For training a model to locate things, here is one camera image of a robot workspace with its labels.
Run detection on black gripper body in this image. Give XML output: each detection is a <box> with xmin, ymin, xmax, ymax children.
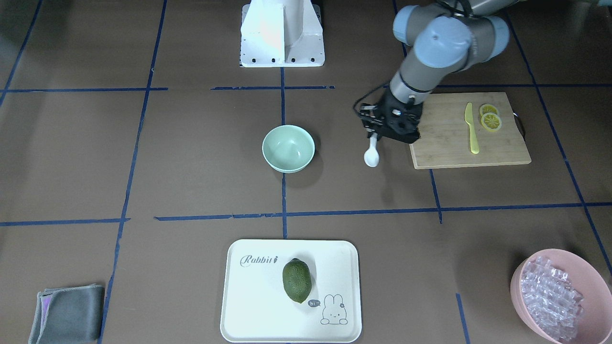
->
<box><xmin>359</xmin><ymin>90</ymin><xmax>423</xmax><ymax>144</ymax></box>

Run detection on white plastic spoon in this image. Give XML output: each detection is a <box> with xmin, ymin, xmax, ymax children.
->
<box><xmin>363</xmin><ymin>132</ymin><xmax>380</xmax><ymax>168</ymax></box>

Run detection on light green bowl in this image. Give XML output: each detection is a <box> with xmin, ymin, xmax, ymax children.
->
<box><xmin>262</xmin><ymin>125</ymin><xmax>316</xmax><ymax>173</ymax></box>

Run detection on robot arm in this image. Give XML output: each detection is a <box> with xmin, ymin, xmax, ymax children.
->
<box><xmin>353</xmin><ymin>0</ymin><xmax>514</xmax><ymax>144</ymax></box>

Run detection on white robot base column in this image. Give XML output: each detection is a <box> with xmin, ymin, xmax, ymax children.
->
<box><xmin>239</xmin><ymin>0</ymin><xmax>326</xmax><ymax>68</ymax></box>

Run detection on pink bowl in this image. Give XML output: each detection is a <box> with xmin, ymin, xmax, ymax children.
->
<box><xmin>510</xmin><ymin>249</ymin><xmax>612</xmax><ymax>344</ymax></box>

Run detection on bamboo cutting board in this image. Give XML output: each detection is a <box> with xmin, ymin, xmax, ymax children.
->
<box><xmin>409</xmin><ymin>92</ymin><xmax>531</xmax><ymax>169</ymax></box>

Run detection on yellow plastic knife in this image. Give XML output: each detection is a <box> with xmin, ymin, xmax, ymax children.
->
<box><xmin>464</xmin><ymin>102</ymin><xmax>480</xmax><ymax>154</ymax></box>

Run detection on lemon slice upper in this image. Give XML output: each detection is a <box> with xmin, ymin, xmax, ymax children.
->
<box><xmin>479</xmin><ymin>104</ymin><xmax>499</xmax><ymax>116</ymax></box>

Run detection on lemon slice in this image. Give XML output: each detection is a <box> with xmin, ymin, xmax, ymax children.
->
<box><xmin>481</xmin><ymin>112</ymin><xmax>503</xmax><ymax>132</ymax></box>
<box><xmin>479</xmin><ymin>104</ymin><xmax>499</xmax><ymax>116</ymax></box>

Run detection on lemon slice lower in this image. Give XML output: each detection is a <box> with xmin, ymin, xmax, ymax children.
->
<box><xmin>481</xmin><ymin>112</ymin><xmax>503</xmax><ymax>132</ymax></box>

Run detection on green lime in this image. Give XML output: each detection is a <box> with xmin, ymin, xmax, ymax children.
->
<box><xmin>282</xmin><ymin>258</ymin><xmax>312</xmax><ymax>303</ymax></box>

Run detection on white rabbit tray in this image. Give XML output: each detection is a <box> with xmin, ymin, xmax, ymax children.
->
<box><xmin>220</xmin><ymin>239</ymin><xmax>362</xmax><ymax>344</ymax></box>

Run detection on clear ice cubes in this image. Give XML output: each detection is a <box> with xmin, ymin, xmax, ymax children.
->
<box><xmin>520</xmin><ymin>256</ymin><xmax>584</xmax><ymax>343</ymax></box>

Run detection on grey folded cloth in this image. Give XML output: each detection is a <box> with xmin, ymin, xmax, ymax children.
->
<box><xmin>28</xmin><ymin>284</ymin><xmax>105</xmax><ymax>344</ymax></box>

